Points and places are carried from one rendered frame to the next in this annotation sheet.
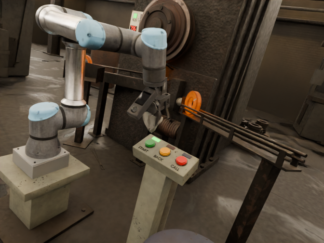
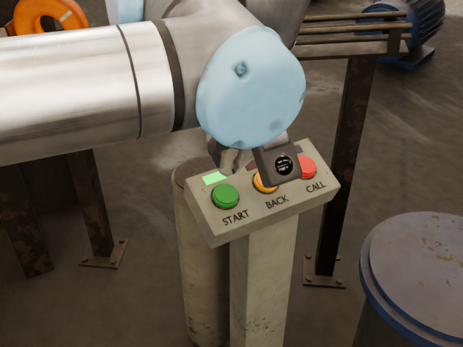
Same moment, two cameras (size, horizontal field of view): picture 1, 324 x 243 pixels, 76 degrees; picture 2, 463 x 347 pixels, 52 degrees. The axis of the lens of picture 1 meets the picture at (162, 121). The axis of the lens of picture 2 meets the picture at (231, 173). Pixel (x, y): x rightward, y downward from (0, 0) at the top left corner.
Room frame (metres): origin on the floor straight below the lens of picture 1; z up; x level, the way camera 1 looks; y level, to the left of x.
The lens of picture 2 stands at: (0.47, 0.50, 1.10)
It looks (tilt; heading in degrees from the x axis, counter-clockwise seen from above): 39 degrees down; 300
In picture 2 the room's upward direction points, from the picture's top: straight up
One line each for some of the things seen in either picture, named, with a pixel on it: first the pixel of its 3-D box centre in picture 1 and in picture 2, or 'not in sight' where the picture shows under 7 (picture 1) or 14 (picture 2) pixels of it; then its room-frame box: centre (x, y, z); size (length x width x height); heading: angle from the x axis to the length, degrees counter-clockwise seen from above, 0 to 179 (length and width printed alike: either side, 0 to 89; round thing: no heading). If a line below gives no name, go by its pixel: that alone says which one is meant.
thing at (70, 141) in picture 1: (80, 104); not in sight; (1.72, 0.73, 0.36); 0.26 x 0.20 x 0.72; 94
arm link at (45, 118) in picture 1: (45, 118); not in sight; (0.87, 0.52, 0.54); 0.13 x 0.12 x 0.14; 143
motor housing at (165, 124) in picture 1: (161, 151); (27, 191); (1.41, -0.05, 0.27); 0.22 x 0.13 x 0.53; 59
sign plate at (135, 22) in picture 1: (141, 23); not in sight; (1.97, 0.39, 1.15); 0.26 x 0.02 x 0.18; 59
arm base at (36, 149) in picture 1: (43, 141); not in sight; (0.87, 0.52, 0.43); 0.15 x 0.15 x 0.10
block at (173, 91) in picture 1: (175, 94); not in sight; (1.59, -0.05, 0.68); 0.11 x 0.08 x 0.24; 149
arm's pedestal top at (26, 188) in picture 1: (42, 167); not in sight; (0.87, 0.52, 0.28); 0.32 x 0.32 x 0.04; 62
